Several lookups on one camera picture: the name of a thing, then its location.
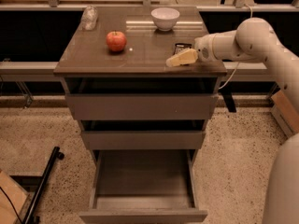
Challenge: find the grey top drawer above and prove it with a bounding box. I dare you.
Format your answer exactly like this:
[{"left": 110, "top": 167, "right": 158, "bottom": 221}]
[{"left": 64, "top": 77, "right": 220, "bottom": 121}]

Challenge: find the white cable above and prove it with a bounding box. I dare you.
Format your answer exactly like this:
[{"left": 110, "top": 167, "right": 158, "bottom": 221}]
[{"left": 218, "top": 4, "right": 254, "bottom": 91}]

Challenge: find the black cable left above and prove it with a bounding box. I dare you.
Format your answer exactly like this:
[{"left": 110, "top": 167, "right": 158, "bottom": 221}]
[{"left": 0, "top": 185, "right": 24, "bottom": 224}]

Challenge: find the cardboard box left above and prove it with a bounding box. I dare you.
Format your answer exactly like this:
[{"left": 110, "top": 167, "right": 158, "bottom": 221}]
[{"left": 0, "top": 170, "right": 28, "bottom": 224}]

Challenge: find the red apple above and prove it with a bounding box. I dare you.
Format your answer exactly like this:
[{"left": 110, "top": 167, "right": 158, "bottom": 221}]
[{"left": 106, "top": 31, "right": 127, "bottom": 52}]

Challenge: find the white ceramic bowl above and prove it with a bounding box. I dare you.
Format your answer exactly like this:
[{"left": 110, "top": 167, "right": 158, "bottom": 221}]
[{"left": 151, "top": 7, "right": 180, "bottom": 31}]

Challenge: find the black metal stand bar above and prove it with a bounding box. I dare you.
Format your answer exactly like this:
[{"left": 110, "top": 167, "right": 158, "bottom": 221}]
[{"left": 22, "top": 147, "right": 64, "bottom": 224}]

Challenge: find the grey drawer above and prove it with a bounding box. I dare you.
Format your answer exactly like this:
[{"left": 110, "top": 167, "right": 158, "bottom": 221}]
[
  {"left": 79, "top": 149, "right": 207, "bottom": 224},
  {"left": 81, "top": 120, "right": 206, "bottom": 150},
  {"left": 64, "top": 77, "right": 220, "bottom": 121}
]

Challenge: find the grey drawer cabinet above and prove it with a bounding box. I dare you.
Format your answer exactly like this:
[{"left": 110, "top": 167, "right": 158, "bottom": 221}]
[{"left": 53, "top": 5, "right": 228, "bottom": 166}]

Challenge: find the grey bottom drawer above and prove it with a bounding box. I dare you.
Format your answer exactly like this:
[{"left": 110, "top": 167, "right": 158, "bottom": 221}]
[{"left": 79, "top": 149, "right": 207, "bottom": 224}]

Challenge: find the grey metal rail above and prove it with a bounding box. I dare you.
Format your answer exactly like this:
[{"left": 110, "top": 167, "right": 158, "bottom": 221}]
[{"left": 0, "top": 62, "right": 274, "bottom": 82}]

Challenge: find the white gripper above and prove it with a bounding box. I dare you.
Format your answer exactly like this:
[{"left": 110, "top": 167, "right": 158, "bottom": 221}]
[{"left": 166, "top": 35, "right": 216, "bottom": 67}]

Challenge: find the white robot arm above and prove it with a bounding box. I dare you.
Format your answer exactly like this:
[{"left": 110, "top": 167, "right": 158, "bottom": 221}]
[{"left": 166, "top": 17, "right": 299, "bottom": 224}]

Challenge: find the grey middle drawer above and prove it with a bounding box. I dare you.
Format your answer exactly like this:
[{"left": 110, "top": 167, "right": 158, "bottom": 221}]
[{"left": 81, "top": 120, "right": 206, "bottom": 150}]

